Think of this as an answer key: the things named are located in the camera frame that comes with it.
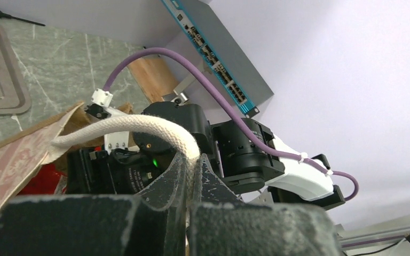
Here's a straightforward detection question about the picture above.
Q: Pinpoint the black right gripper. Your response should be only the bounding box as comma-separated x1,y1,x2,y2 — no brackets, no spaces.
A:
66,148,175,195

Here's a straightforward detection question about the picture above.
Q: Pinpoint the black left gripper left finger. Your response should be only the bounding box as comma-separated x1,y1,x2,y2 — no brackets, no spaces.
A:
0,154,187,255

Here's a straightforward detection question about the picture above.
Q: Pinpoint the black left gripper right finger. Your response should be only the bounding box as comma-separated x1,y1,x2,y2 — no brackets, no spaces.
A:
187,155,342,255

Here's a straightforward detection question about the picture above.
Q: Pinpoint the red candy bag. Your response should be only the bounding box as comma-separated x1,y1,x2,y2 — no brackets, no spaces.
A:
17,163,67,196

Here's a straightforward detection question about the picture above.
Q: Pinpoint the burlap grocery bag pink print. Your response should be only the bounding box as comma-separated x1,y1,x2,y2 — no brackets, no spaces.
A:
0,101,201,244

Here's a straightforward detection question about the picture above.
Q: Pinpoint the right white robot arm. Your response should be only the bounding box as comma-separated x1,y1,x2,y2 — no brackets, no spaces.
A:
66,101,345,210

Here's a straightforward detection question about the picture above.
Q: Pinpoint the wooden board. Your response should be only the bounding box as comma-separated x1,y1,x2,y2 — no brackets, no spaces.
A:
128,55,179,103

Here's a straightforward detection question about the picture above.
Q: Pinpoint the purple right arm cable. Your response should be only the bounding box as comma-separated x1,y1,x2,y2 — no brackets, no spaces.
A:
102,46,410,248

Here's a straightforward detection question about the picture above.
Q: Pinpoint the blue grey network switch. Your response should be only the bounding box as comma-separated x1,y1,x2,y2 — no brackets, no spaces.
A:
163,1,274,117

